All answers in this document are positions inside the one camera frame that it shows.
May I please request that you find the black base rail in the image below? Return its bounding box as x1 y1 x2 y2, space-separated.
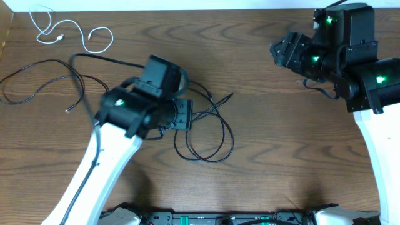
98 202 382 225

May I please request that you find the white usb cable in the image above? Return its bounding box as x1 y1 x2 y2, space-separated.
28 4 114 54

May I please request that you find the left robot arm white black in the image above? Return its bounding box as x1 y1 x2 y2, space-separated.
43 55 193 224

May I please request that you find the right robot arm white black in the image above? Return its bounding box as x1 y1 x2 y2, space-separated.
270 1 399 224

